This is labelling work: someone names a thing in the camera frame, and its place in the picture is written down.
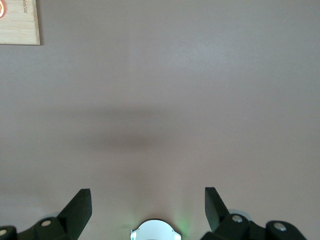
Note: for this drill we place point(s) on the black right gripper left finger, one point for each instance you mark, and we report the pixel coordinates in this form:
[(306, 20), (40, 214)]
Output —
[(70, 220)]

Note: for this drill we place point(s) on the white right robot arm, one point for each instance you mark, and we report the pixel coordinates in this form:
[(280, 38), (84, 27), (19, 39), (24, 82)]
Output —
[(155, 231)]

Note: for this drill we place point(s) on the orange slice toy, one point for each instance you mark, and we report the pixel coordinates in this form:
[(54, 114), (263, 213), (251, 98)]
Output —
[(2, 10)]

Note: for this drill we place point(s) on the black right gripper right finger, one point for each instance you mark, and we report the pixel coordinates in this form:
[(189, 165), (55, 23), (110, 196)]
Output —
[(220, 225)]

